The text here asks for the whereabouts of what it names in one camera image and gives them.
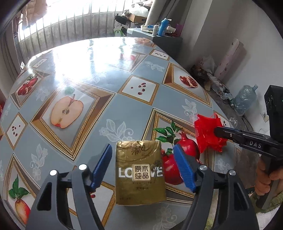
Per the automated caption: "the red plastic wrapper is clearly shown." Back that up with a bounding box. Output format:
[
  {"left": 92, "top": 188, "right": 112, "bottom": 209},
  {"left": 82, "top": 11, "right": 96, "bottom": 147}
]
[{"left": 194, "top": 114, "right": 228, "bottom": 153}]

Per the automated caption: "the blue spray bottle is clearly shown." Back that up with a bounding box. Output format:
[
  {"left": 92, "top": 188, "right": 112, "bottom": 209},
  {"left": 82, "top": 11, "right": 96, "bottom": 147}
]
[{"left": 157, "top": 18, "right": 172, "bottom": 36}]

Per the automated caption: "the grey cabinet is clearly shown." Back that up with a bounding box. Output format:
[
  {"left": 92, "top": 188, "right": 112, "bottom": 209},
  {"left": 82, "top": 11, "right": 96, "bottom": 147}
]
[{"left": 127, "top": 28, "right": 182, "bottom": 65}]

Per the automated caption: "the white small bottle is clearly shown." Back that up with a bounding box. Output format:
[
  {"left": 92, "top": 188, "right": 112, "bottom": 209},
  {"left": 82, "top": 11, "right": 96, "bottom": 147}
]
[{"left": 152, "top": 24, "right": 159, "bottom": 36}]

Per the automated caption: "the metal balcony railing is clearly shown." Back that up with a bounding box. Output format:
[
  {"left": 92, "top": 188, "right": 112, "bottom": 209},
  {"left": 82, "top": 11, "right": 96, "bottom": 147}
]
[{"left": 14, "top": 9, "right": 122, "bottom": 62}]

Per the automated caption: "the cardboard box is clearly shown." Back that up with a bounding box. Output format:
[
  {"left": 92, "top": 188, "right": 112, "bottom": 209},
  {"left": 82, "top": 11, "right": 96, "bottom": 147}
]
[{"left": 127, "top": 14, "right": 147, "bottom": 24}]

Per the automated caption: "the gold tissue pack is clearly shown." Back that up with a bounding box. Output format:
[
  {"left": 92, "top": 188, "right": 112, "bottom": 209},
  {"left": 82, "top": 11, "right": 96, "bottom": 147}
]
[{"left": 115, "top": 140, "right": 166, "bottom": 206}]

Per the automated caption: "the fruit pattern tablecloth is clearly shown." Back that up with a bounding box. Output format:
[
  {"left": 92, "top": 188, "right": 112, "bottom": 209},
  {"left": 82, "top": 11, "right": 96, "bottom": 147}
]
[{"left": 1, "top": 37, "right": 231, "bottom": 229}]

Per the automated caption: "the crumpled clear plastic bottle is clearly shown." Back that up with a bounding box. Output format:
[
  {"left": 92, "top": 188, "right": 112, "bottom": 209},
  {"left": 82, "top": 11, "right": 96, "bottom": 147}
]
[{"left": 229, "top": 117, "right": 238, "bottom": 128}]

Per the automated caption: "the person right hand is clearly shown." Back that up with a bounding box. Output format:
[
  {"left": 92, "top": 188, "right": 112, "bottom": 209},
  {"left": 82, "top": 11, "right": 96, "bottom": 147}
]
[{"left": 255, "top": 156, "right": 283, "bottom": 197}]

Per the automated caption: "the large clear water jug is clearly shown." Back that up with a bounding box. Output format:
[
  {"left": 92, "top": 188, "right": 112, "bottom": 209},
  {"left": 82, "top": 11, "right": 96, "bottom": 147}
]
[{"left": 231, "top": 84, "right": 258, "bottom": 116}]

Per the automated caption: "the pink rolled mat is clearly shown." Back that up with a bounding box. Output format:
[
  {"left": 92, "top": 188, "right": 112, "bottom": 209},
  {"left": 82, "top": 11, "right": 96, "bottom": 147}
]
[{"left": 214, "top": 38, "right": 244, "bottom": 81}]

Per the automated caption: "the grey curtain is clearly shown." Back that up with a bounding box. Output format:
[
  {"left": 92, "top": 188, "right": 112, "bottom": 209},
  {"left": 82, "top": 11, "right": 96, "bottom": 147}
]
[{"left": 145, "top": 0, "right": 176, "bottom": 25}]

